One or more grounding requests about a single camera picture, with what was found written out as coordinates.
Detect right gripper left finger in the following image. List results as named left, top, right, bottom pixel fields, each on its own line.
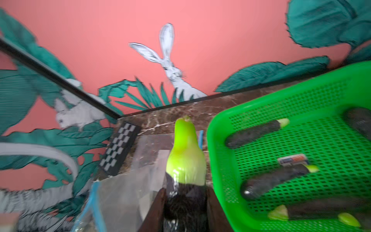
left=138, top=188, right=167, bottom=232

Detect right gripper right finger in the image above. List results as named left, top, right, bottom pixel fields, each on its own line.
left=207, top=187, right=234, bottom=232

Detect clear zip bag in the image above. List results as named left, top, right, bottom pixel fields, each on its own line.
left=130, top=133, right=174, bottom=172
left=72, top=164, right=166, bottom=232

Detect eggplant with green stem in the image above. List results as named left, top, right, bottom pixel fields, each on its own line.
left=163, top=116, right=208, bottom=232

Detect eggplant in basket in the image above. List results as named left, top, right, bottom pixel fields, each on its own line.
left=268, top=196, right=371, bottom=221
left=224, top=118, right=290, bottom=149
left=240, top=164, right=319, bottom=200

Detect black white checkerboard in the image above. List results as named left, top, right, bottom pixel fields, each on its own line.
left=99, top=122, right=142, bottom=177

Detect white barcode label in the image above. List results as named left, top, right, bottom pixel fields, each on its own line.
left=277, top=154, right=309, bottom=167

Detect green plastic basket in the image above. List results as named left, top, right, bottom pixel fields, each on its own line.
left=207, top=61, right=371, bottom=232

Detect left black frame post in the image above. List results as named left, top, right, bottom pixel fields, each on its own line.
left=1, top=37, right=121, bottom=120

